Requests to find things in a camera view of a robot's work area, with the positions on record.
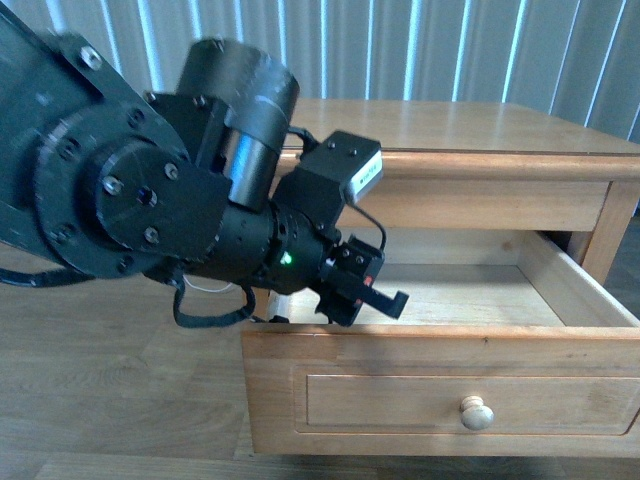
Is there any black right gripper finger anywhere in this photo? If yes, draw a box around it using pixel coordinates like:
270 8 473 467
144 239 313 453
364 287 409 319

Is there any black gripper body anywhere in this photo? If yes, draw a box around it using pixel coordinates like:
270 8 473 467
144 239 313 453
315 235 385 327

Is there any wooden drawer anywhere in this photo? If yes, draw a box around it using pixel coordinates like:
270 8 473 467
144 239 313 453
242 228 639 457

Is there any light wooden nightstand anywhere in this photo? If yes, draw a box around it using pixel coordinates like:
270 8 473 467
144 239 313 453
234 97 640 459

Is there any white pleated curtain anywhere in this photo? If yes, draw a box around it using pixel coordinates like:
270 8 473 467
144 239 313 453
9 1 639 142

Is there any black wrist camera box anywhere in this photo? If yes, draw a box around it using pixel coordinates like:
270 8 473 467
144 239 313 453
272 130 383 237

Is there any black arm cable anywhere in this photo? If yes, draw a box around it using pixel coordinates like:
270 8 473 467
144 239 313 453
0 124 387 330

